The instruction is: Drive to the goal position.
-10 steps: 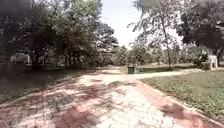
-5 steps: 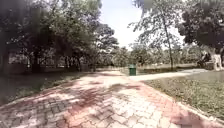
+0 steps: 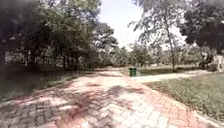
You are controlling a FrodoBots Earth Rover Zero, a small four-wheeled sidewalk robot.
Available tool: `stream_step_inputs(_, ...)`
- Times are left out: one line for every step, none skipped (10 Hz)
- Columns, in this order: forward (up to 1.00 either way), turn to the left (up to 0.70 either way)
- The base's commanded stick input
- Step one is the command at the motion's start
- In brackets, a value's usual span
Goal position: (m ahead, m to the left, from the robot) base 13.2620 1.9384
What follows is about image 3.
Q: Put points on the shaded grass area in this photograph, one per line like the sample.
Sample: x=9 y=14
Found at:
x=30 y=80

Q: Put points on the tall thin-trunk tree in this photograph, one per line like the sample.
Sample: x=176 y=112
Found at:
x=166 y=26

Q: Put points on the green bin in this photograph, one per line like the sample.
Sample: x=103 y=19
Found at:
x=132 y=71

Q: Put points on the white structure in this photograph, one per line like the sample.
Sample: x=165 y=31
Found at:
x=219 y=63

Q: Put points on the red brick path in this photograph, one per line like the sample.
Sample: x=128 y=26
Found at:
x=110 y=100

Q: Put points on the pale side path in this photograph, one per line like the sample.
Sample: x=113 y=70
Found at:
x=160 y=77

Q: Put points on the wood of trees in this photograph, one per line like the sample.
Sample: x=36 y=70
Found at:
x=56 y=33

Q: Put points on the dark broad tree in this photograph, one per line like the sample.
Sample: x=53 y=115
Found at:
x=205 y=26

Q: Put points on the green grass lawn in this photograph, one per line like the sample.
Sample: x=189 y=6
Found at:
x=196 y=93

